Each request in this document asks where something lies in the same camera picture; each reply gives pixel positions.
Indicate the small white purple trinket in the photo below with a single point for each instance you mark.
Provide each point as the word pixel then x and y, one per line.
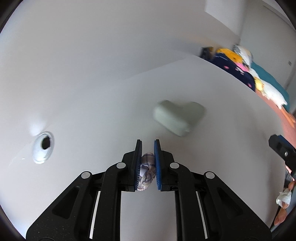
pixel 147 171

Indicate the cable hole grommet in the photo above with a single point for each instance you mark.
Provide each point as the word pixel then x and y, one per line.
pixel 43 147

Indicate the teal pillow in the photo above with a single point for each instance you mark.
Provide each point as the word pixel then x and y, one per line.
pixel 264 75

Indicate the navy patterned blanket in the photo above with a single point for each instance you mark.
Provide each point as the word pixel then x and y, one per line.
pixel 223 62

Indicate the pink sheet bed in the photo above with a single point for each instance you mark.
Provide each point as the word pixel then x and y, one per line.
pixel 287 119

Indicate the black wall socket panel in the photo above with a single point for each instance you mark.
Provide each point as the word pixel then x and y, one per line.
pixel 206 53

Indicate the right hand with bandage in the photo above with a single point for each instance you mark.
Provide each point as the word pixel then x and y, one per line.
pixel 283 200

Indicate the patterned grey yellow pillow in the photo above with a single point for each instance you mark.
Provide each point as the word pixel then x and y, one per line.
pixel 244 53

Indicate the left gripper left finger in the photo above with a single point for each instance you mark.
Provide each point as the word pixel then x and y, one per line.
pixel 137 163

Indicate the pink white blanket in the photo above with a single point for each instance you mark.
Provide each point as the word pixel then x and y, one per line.
pixel 242 67

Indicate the grey heart shaped block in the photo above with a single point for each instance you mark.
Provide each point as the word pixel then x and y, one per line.
pixel 178 119

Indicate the yellow duck plush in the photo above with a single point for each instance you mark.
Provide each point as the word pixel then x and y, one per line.
pixel 258 84

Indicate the yellow plush blanket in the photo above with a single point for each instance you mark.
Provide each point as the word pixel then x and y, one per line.
pixel 231 55

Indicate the white goose plush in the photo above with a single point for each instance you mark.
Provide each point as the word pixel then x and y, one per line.
pixel 270 92

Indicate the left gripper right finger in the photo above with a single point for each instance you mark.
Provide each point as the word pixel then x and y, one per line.
pixel 157 152

